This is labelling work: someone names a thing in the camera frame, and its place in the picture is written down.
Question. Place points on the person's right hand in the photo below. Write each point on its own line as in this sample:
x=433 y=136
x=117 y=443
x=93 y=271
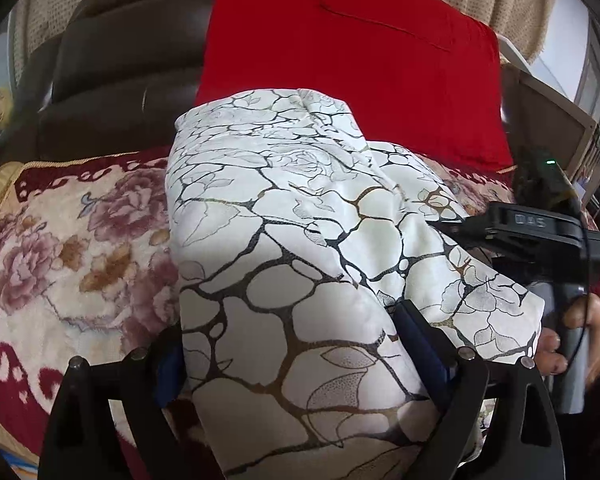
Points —
x=584 y=312

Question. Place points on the red folded blanket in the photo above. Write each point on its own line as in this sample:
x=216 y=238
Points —
x=417 y=73

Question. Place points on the floral red beige sofa cover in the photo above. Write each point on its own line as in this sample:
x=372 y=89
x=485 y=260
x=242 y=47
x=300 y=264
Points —
x=86 y=269

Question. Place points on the white black-patterned coat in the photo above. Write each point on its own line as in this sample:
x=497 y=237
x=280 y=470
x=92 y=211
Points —
x=294 y=238

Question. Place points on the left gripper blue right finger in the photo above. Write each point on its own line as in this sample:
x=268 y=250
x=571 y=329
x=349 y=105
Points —
x=432 y=353

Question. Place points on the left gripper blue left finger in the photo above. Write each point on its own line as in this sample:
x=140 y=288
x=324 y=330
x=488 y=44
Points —
x=171 y=373

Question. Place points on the dark brown leather sofa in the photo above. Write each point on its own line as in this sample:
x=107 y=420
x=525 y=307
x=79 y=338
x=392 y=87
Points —
x=100 y=77

